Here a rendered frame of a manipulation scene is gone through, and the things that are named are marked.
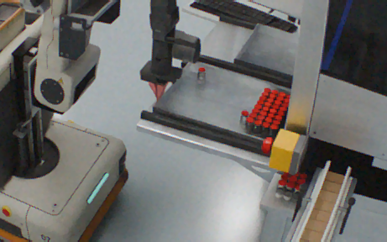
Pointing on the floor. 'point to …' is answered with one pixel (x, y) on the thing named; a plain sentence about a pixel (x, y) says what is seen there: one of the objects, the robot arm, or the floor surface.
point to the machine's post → (302, 90)
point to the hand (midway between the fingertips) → (159, 97)
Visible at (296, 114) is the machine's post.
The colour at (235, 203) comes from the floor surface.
